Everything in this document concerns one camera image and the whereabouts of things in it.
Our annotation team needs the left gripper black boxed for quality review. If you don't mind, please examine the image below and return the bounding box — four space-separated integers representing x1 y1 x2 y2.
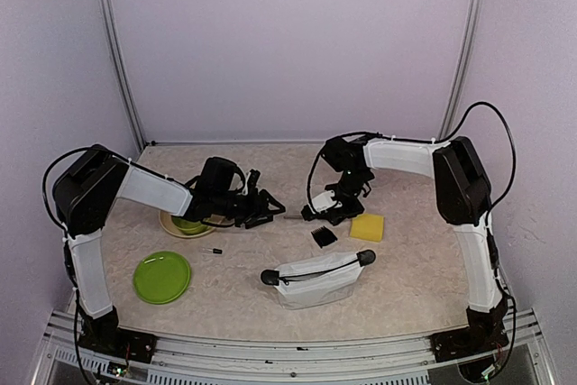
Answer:
213 187 286 229

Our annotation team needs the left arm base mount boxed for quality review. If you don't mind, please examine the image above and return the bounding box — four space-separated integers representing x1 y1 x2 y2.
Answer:
78 324 158 363

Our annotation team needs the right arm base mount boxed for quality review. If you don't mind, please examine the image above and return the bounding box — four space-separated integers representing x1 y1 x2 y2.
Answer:
430 326 509 362

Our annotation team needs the front aluminium rail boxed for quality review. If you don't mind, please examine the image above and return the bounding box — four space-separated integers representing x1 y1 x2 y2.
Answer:
24 310 561 384

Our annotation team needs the yellow sponge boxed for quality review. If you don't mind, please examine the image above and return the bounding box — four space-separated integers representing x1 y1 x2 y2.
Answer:
350 214 385 243

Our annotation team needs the white drawstring pouch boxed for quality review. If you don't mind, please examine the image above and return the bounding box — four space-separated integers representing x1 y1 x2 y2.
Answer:
261 250 376 310

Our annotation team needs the green plate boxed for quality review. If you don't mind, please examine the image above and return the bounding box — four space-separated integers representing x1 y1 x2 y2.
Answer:
133 251 192 305

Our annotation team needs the left aluminium frame post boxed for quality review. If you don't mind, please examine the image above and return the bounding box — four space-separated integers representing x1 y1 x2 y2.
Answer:
98 0 147 151

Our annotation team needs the aluminium frame post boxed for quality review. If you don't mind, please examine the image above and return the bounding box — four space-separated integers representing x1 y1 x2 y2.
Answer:
438 0 483 139
98 0 147 151

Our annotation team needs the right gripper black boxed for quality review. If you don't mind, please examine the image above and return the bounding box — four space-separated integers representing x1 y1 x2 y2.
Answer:
325 169 370 225

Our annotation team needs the beige plate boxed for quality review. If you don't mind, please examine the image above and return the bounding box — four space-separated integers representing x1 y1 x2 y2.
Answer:
159 211 215 239

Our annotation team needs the black clipper guard comb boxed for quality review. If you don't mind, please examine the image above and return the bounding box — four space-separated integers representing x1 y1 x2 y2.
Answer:
311 226 337 249

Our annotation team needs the right aluminium frame post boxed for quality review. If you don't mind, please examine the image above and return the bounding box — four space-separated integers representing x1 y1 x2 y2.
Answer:
438 0 483 139

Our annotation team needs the green bowl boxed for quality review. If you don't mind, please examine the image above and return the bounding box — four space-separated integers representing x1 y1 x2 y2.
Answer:
170 215 210 236

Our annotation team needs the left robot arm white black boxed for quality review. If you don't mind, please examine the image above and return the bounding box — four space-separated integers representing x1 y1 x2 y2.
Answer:
41 144 286 353

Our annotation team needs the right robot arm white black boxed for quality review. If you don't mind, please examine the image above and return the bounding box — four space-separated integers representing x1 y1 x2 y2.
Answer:
301 131 508 353

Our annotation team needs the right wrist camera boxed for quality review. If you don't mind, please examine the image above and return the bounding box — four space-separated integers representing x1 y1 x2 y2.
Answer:
301 190 340 221

